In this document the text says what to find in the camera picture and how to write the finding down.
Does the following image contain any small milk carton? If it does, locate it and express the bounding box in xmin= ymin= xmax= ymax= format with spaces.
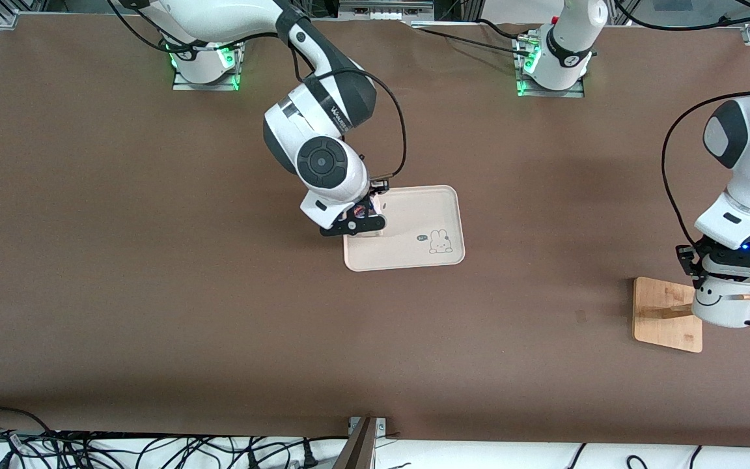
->
xmin=349 ymin=195 xmax=387 ymax=238

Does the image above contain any white smiley mug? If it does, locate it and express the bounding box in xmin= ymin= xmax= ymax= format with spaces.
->
xmin=691 ymin=274 xmax=750 ymax=329

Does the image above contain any white rabbit print tray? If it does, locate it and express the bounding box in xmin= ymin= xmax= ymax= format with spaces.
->
xmin=342 ymin=185 xmax=466 ymax=272

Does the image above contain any wooden mug stand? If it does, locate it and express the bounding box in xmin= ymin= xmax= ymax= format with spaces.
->
xmin=633 ymin=277 xmax=750 ymax=354

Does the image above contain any aluminium profile beam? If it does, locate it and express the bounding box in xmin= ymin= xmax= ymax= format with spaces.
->
xmin=333 ymin=417 xmax=389 ymax=469

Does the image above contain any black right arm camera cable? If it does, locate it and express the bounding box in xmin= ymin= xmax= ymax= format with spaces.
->
xmin=290 ymin=46 xmax=408 ymax=184

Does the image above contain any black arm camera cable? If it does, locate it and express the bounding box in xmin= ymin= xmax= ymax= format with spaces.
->
xmin=290 ymin=46 xmax=408 ymax=184
xmin=661 ymin=91 xmax=750 ymax=251

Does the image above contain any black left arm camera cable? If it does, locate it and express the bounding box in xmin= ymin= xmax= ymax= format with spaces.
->
xmin=661 ymin=91 xmax=750 ymax=251

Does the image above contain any black cable on table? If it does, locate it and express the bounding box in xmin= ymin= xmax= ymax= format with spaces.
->
xmin=414 ymin=18 xmax=538 ymax=59

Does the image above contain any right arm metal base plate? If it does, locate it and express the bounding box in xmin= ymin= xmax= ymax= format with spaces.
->
xmin=172 ymin=39 xmax=243 ymax=92

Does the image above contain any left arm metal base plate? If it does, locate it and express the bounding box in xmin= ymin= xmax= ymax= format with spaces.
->
xmin=514 ymin=29 xmax=587 ymax=98

